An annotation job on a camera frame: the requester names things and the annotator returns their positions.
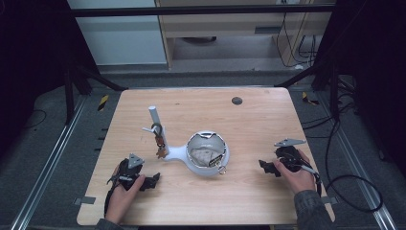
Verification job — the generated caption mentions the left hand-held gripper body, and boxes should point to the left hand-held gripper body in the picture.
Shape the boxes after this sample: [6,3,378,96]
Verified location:
[114,153,151,192]

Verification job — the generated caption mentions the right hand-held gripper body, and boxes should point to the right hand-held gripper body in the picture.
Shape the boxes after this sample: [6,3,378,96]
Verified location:
[274,138,306,173]

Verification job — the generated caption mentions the white key stand with bowl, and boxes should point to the white key stand with bowl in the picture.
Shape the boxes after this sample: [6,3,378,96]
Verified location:
[142,104,231,177]

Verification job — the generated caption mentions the olive rope keychain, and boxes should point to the olive rope keychain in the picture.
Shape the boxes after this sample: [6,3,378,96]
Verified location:
[150,122,169,160]

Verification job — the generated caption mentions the person's right hand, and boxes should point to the person's right hand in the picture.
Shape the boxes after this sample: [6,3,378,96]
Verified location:
[272,149,317,196]

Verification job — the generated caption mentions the person's left hand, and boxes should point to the person's left hand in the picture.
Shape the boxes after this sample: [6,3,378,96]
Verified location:
[104,174,147,225]

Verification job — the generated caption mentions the grey tape strip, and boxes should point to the grey tape strip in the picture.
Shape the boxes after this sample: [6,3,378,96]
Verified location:
[73,195,97,206]
[321,195,339,206]

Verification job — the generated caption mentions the yellow black hazard tape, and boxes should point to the yellow black hazard tape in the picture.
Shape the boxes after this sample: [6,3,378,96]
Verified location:
[97,94,110,112]
[301,91,321,106]

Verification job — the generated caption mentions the black metal stand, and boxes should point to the black metal stand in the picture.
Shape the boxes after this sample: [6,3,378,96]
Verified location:
[61,57,129,127]
[273,59,342,121]

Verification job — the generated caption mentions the white cabinet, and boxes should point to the white cabinet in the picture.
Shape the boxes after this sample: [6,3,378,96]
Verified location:
[67,0,169,67]

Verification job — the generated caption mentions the light wooden desk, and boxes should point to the light wooden desk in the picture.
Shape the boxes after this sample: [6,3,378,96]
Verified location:
[154,0,336,70]

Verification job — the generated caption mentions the black horizontal bar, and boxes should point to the black horizontal bar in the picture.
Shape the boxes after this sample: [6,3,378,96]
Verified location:
[67,4,337,18]

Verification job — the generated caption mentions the right hand-held gripper cable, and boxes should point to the right hand-held gripper cable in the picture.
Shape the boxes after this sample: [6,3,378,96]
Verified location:
[298,163,323,197]

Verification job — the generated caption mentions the hand-held gripper cable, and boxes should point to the hand-held gripper cable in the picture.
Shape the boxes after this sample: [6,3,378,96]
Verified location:
[102,173,133,219]
[298,163,323,197]

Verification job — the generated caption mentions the left hand-held gripper cable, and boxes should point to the left hand-held gripper cable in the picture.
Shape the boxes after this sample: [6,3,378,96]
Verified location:
[102,173,133,219]

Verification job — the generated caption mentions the black looped floor cable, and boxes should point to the black looped floor cable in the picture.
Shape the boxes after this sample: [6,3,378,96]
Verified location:
[325,119,384,214]

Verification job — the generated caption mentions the metal floor rail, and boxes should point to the metal floor rail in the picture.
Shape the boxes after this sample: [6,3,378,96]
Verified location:
[10,95,88,230]
[318,91,398,230]

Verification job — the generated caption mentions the thin black floor cable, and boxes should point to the thin black floor cable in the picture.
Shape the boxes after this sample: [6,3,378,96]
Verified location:
[23,108,48,130]

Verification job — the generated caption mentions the black hanging cables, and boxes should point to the black hanging cables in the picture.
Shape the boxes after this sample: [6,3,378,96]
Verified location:
[275,11,318,69]

